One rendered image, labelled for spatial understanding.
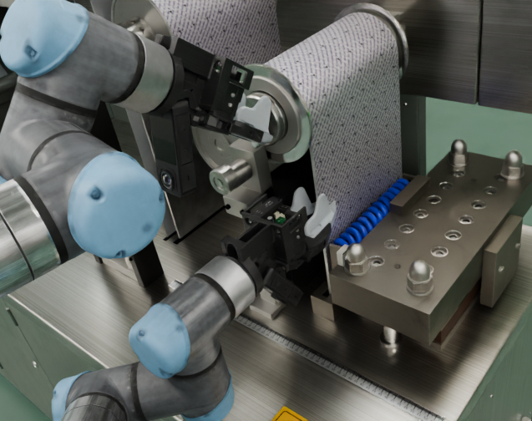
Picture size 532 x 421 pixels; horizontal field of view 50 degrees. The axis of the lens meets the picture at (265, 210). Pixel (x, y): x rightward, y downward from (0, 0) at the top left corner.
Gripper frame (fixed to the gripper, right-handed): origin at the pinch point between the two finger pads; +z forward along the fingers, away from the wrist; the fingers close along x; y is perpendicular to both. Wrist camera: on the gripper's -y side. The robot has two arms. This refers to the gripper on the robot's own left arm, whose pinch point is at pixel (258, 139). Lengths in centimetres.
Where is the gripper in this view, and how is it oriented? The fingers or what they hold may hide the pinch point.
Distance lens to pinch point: 78.4
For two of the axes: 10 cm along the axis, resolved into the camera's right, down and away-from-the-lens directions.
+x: -7.5, -2.7, 6.0
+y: 2.9, -9.6, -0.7
